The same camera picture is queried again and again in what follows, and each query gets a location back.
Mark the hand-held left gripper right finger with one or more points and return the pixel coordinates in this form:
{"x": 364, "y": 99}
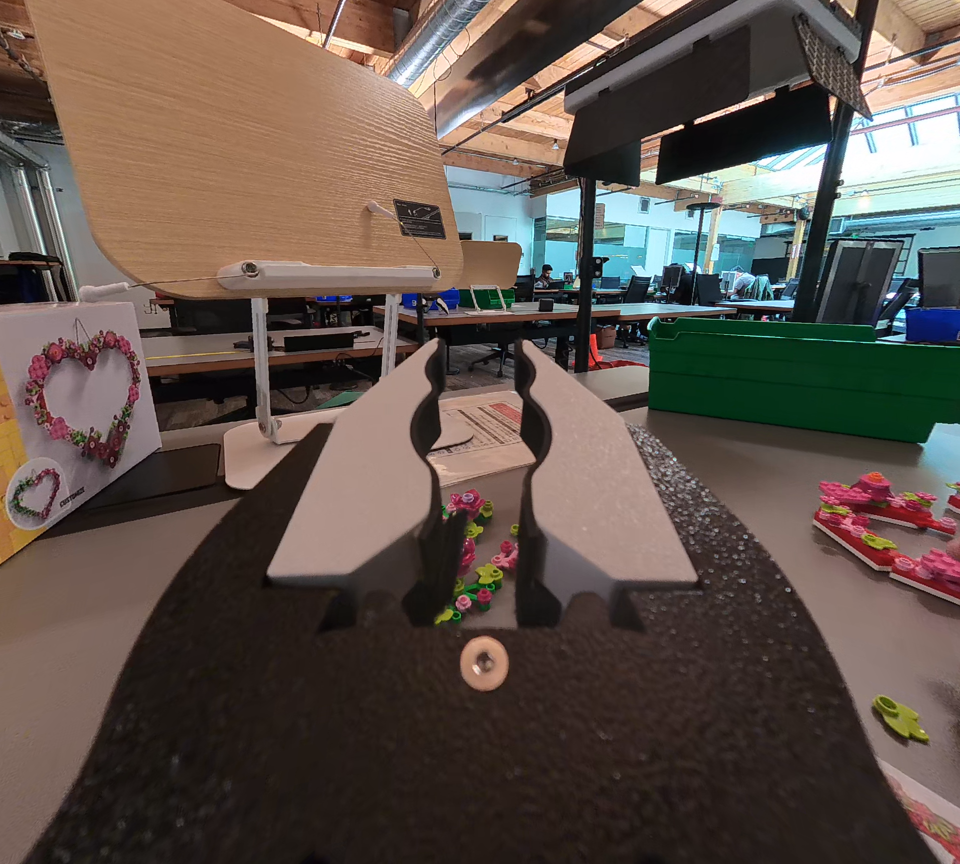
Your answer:
{"x": 600, "y": 489}

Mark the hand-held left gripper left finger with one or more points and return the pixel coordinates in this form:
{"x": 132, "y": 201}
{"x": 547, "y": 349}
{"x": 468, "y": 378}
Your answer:
{"x": 352, "y": 489}

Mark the cluster of small lego flowers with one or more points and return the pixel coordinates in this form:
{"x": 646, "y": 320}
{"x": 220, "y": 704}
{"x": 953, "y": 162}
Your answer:
{"x": 480, "y": 572}

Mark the red lego heart frame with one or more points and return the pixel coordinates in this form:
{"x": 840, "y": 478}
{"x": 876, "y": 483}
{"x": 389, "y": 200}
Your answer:
{"x": 862, "y": 497}

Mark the lego set box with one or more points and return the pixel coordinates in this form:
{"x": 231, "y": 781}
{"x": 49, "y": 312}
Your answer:
{"x": 90, "y": 429}

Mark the red lego segment pink flowers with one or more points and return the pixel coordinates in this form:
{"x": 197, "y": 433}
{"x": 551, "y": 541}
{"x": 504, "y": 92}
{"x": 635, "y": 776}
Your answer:
{"x": 930, "y": 575}

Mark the small red lego flower chunk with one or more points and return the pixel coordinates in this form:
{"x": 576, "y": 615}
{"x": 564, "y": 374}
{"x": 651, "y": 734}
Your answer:
{"x": 955, "y": 500}

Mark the lime lego leaf piece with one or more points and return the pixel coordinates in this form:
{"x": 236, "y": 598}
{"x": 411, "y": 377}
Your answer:
{"x": 900, "y": 718}

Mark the lego instruction booklet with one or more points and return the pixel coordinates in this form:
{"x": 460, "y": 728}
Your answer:
{"x": 930, "y": 819}

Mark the white printed sheet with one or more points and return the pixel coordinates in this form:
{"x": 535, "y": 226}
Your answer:
{"x": 487, "y": 429}

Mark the background office desk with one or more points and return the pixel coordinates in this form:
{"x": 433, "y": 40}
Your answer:
{"x": 210, "y": 347}

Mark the blue storage bin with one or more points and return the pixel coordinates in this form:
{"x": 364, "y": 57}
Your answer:
{"x": 431, "y": 300}
{"x": 934, "y": 324}

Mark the green plastic bin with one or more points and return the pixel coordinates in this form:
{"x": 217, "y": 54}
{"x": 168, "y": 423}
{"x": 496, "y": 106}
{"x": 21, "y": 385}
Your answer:
{"x": 787, "y": 384}

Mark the grey folding panel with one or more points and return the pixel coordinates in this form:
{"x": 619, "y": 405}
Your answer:
{"x": 859, "y": 279}

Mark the black computer monitor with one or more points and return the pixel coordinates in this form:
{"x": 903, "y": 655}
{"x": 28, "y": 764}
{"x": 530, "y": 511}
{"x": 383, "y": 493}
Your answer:
{"x": 941, "y": 275}

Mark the overhead light panel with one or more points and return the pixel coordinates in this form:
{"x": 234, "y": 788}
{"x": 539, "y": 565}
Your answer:
{"x": 712, "y": 69}

